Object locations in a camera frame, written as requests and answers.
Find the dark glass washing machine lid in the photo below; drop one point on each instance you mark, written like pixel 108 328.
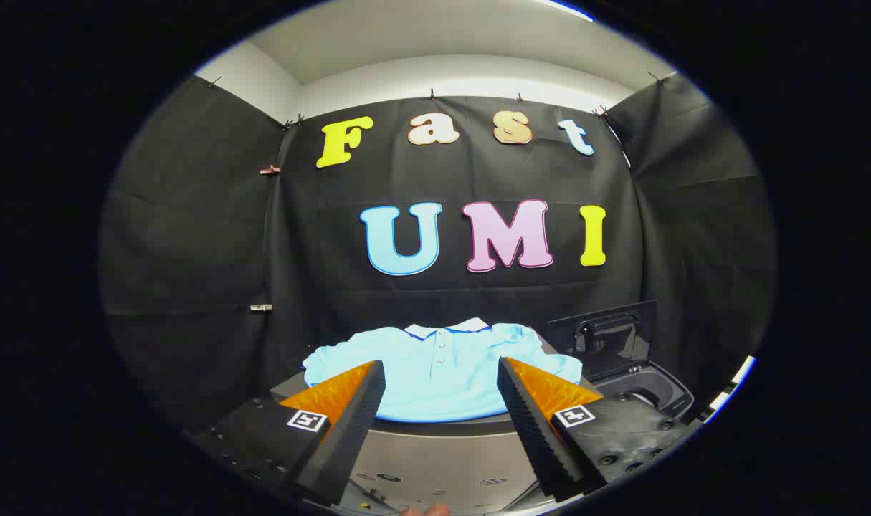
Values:
pixel 607 337

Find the grey cabinet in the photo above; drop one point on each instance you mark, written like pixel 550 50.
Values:
pixel 435 459

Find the grey washing machine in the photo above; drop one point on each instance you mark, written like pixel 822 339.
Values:
pixel 657 390

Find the light blue polo shirt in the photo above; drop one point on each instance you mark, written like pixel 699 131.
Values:
pixel 435 380

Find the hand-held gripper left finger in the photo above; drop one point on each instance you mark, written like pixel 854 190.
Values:
pixel 349 430

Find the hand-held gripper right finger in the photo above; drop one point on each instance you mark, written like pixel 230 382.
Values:
pixel 535 430

